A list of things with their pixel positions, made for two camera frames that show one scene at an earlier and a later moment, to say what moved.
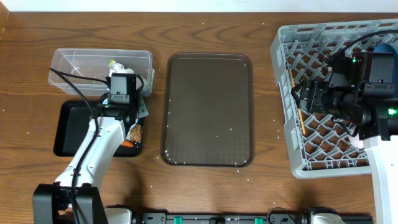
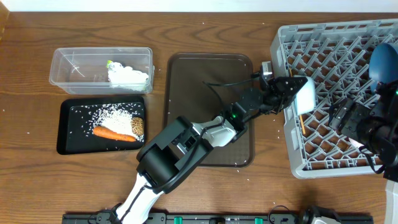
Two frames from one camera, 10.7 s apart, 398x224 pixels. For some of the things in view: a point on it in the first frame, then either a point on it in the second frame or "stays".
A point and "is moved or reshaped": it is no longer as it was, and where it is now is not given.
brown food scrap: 135,133 is moved or reshaped
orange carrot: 127,143 is moved or reshaped
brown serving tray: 207,115 stays
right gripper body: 322,99 → 351,112
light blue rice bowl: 143,109 is moved or reshaped
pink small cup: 356,141 stays
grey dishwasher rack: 319,145 stays
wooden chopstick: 301,120 stays
